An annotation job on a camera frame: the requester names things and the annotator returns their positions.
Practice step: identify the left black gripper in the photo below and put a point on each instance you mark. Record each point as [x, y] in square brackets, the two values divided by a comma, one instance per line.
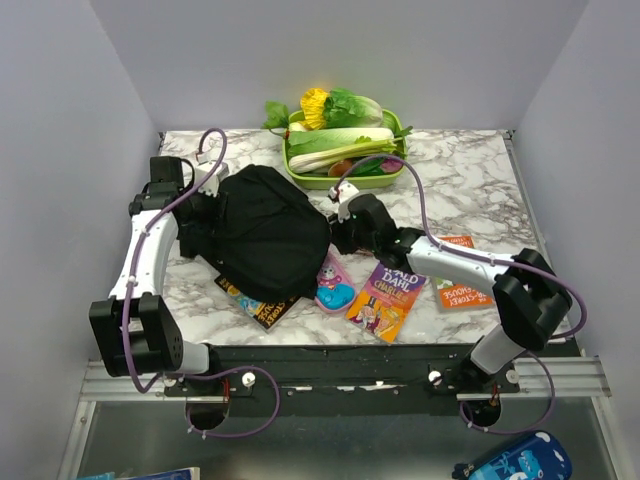
[214, 221]

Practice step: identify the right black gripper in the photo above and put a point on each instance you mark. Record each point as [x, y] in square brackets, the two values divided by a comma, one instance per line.
[337, 236]

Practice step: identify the black student backpack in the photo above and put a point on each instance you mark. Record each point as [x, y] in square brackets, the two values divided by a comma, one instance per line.
[271, 241]

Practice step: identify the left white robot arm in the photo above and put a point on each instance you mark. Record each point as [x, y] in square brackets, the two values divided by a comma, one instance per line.
[133, 327]

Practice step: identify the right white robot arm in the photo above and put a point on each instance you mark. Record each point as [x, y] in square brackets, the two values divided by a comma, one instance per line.
[530, 300]

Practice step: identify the pink pencil case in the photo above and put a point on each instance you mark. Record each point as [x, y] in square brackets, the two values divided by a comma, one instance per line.
[335, 289]

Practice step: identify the Roald Dahl Charlie book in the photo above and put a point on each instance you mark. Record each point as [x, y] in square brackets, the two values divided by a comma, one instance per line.
[385, 301]

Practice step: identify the green celery stalks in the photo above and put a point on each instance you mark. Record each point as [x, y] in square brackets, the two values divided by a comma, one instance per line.
[309, 162]

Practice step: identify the long white green cabbage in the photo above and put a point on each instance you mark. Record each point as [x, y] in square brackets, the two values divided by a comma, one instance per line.
[306, 142]

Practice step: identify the orange 78-Storey Treehouse book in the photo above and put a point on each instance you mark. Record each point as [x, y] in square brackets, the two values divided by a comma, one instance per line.
[452, 296]

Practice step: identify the blue Treehouse book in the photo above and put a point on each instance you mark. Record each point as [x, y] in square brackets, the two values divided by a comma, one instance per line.
[266, 315]

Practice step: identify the green lettuce head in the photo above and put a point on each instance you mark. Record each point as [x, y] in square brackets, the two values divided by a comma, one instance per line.
[345, 109]

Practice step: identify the green leaf sprig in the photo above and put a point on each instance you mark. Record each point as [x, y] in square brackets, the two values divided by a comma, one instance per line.
[277, 115]

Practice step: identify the yellow flower vegetable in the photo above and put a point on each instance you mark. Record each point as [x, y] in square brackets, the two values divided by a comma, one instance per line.
[312, 105]

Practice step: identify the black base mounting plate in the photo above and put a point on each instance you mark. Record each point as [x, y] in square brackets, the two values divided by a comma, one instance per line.
[338, 381]

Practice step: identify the blue pencil case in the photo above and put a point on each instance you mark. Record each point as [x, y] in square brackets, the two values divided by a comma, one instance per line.
[537, 455]

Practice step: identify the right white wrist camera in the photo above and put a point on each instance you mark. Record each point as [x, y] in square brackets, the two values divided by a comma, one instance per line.
[342, 195]

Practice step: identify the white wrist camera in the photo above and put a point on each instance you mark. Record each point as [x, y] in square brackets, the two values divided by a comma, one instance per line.
[207, 178]
[342, 195]

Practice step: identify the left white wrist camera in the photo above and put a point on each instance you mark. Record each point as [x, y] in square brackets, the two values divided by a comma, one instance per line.
[207, 178]

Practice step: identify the aluminium rail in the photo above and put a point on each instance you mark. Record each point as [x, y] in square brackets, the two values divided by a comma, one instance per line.
[566, 377]

